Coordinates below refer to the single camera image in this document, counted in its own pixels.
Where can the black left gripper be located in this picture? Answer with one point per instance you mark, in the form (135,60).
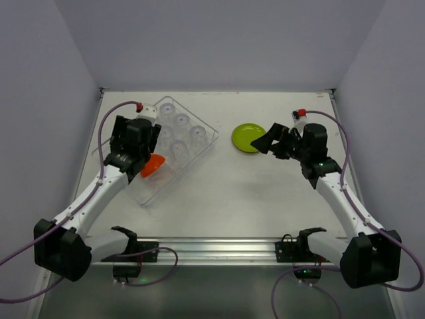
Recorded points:
(154,137)

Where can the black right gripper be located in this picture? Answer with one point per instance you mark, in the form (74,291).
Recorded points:
(280,143)

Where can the green round plate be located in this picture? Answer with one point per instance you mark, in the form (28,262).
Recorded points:
(244,134)

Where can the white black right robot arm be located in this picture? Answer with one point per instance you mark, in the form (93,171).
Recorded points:
(369,255)

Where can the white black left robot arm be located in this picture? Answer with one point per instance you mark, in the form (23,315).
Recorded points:
(63,245)

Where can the clear dish rack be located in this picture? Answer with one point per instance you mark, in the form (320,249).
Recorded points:
(183,138)

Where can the orange plastic bowl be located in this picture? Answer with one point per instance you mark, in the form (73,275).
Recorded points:
(154,163)

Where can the clear glass cup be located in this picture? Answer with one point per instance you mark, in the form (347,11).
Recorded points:
(180,154)
(166,136)
(182,124)
(167,113)
(199,139)

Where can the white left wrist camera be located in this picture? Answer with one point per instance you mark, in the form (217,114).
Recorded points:
(148,112)

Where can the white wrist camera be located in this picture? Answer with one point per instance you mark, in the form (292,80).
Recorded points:
(148,112)
(300,119)

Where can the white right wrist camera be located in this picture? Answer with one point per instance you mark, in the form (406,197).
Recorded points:
(300,119)

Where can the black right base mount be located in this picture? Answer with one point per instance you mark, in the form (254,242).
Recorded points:
(294,250)

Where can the aluminium front rail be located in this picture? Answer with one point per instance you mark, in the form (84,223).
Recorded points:
(212,251)

